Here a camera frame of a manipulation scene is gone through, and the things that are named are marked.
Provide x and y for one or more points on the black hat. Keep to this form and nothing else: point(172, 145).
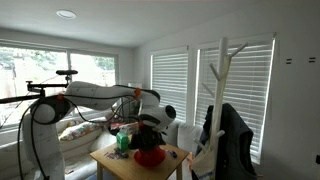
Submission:
point(146, 141)

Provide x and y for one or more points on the red sequin hat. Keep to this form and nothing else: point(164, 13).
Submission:
point(150, 158)

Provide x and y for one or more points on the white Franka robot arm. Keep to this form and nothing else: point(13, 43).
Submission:
point(90, 93)

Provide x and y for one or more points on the white coat stand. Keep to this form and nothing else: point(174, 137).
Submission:
point(221, 73)

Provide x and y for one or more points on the narrow white window blind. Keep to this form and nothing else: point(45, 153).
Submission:
point(170, 83)

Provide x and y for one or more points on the grey sofa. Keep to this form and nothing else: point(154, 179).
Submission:
point(186, 136)

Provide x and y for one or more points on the green box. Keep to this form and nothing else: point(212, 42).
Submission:
point(122, 141)

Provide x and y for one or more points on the large glass window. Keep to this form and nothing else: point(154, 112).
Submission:
point(20, 73)
point(93, 70)

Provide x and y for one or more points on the wooden coffee table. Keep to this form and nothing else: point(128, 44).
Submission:
point(126, 168)

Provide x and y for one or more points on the wide white window blind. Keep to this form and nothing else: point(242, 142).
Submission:
point(246, 86)

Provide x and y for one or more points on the floral cushion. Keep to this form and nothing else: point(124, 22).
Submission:
point(80, 130)

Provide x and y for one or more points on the blue-grey quilted jacket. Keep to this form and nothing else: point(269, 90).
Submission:
point(236, 146)

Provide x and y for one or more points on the white sofa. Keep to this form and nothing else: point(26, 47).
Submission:
point(80, 150)

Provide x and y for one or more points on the round ceiling light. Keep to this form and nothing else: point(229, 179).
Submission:
point(66, 14)

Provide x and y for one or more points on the black stereo camera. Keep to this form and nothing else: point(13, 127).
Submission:
point(66, 72)

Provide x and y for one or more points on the black camera mounting rod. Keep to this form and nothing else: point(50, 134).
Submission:
point(33, 87)

